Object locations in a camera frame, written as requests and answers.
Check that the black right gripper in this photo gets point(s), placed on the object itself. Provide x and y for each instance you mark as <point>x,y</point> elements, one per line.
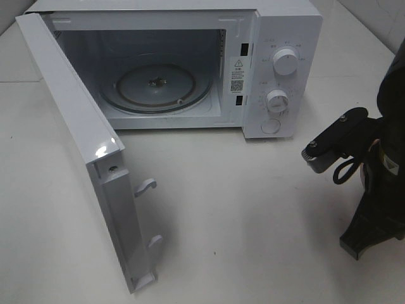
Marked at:
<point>380,213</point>

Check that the white round door button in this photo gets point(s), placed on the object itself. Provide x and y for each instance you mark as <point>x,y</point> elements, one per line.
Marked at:
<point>270,126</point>

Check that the white microwave door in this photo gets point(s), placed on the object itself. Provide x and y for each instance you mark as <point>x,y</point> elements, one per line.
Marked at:
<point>101,151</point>

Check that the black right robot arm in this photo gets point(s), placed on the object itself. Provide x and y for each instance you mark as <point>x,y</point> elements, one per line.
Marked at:
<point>390,98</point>

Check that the white lower timer knob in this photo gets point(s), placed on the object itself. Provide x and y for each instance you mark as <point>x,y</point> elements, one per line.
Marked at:
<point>277,101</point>

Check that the white upper power knob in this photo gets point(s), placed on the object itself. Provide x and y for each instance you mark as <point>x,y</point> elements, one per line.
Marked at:
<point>285,61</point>

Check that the white microwave oven body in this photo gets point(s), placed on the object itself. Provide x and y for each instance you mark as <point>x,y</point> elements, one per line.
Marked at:
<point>96,35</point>

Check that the white warning label sticker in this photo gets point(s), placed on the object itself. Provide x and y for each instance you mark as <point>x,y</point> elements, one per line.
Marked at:
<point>238,74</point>

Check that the glass microwave turntable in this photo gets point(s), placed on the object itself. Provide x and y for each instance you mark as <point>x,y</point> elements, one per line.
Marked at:
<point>156,83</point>

